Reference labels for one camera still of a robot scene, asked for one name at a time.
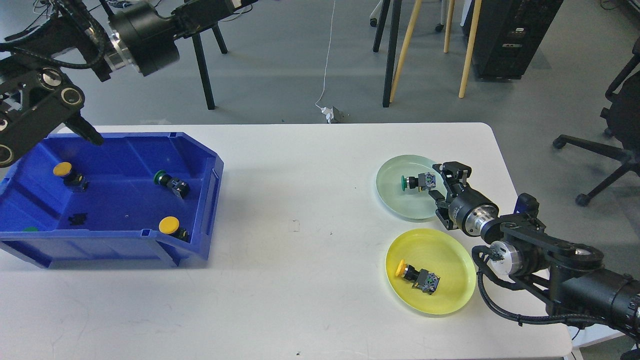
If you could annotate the light green plate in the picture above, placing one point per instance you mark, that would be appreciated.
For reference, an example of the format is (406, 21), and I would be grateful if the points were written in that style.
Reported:
(410, 204)

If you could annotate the white frame bar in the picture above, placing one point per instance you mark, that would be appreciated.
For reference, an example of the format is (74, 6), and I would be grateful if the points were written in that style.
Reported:
(588, 336)

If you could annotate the wooden leg middle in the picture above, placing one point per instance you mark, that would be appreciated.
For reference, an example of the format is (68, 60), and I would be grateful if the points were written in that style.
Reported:
(448, 24)

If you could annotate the green button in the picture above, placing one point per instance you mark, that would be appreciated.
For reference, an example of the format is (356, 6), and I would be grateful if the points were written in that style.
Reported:
(425, 181)
(177, 186)

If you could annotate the yellow button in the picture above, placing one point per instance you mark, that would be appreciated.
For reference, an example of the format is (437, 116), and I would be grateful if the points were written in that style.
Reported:
(170, 225)
(422, 279)
(73, 179)

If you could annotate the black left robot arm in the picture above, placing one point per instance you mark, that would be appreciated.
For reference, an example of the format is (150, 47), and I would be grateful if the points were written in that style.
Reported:
(37, 96)

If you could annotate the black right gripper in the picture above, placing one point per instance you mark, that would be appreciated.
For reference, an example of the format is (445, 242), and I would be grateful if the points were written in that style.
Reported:
(462, 208)

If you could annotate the yellow plate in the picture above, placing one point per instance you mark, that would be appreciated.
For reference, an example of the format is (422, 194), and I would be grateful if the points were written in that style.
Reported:
(437, 252)

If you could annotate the black tripod legs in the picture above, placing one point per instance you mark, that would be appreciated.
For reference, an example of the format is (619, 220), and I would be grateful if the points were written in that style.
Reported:
(201, 61)

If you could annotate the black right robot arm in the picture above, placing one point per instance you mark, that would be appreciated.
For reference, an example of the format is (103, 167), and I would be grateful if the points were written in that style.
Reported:
(519, 255)

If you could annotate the green button front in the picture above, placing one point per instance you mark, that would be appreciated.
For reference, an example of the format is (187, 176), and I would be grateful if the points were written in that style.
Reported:
(425, 181)

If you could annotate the black computer tower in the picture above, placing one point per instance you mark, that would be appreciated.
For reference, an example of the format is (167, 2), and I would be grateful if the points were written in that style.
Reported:
(509, 33)

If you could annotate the wooden leg right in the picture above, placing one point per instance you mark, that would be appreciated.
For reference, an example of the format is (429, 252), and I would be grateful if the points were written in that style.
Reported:
(468, 61)

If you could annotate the wooden leg left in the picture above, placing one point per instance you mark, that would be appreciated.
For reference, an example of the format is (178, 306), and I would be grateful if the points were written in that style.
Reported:
(405, 48)

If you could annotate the black table leg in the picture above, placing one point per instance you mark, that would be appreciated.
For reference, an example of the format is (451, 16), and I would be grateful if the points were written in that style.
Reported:
(387, 9)

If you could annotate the white power plug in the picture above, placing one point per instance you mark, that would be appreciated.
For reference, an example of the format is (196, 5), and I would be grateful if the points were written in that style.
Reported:
(328, 113)

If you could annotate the wooden leg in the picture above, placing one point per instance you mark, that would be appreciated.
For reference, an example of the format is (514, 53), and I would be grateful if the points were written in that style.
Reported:
(448, 24)
(405, 48)
(468, 61)

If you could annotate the blue plastic bin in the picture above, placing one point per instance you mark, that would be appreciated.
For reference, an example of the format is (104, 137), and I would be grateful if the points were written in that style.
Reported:
(122, 203)

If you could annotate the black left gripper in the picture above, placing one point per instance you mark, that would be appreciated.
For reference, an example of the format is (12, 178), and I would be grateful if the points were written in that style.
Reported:
(140, 37)

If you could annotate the small black part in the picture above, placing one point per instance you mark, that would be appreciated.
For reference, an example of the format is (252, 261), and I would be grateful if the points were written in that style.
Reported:
(77, 219)

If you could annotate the black office chair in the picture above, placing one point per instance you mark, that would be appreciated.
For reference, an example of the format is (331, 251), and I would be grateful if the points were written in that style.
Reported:
(622, 123)

